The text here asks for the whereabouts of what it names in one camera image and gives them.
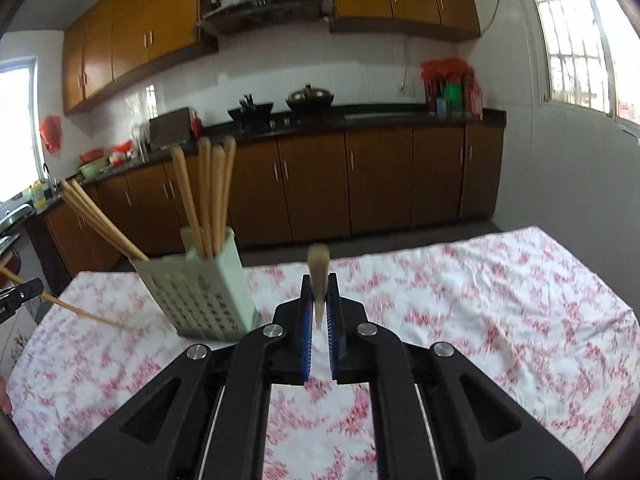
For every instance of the green basin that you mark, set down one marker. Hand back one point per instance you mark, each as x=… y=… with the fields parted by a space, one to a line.
x=93 y=169

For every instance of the brown upper wall cabinets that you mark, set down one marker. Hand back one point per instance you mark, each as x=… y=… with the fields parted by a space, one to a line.
x=117 y=43

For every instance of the left window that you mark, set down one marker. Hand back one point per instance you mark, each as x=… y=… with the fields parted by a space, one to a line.
x=21 y=151

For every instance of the red plastic bag on condiments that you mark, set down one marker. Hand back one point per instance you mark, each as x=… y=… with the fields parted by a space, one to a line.
x=445 y=69

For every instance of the red basin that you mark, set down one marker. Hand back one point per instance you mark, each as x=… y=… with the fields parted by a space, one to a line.
x=92 y=155

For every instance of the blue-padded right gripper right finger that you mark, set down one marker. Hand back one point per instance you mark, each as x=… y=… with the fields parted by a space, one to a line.
x=435 y=414

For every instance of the wall power outlet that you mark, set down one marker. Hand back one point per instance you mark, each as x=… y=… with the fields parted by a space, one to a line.
x=406 y=91

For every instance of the brown lower kitchen cabinets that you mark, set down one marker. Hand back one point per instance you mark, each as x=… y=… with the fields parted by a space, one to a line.
x=293 y=189

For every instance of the green perforated utensil holder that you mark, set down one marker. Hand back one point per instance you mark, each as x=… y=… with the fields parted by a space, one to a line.
x=205 y=299

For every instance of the barred right window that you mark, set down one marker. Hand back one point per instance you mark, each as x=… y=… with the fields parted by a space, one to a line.
x=591 y=58

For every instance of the black wok with utensils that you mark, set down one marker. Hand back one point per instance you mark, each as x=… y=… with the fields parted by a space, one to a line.
x=251 y=114

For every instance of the red hanging plastic bag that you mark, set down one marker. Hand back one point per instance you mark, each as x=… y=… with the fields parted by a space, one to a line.
x=51 y=134

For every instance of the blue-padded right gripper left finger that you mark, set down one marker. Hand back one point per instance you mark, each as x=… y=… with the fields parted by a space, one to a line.
x=204 y=416

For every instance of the green container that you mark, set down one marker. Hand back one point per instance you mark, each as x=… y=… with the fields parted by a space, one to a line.
x=454 y=97

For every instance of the red bottle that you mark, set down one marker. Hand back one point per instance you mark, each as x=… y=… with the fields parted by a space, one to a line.
x=196 y=126

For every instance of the dark wooden cutting board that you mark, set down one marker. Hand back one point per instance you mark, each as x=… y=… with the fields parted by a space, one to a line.
x=170 y=129

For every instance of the black lidded wok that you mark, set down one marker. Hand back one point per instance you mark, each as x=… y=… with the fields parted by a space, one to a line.
x=310 y=101

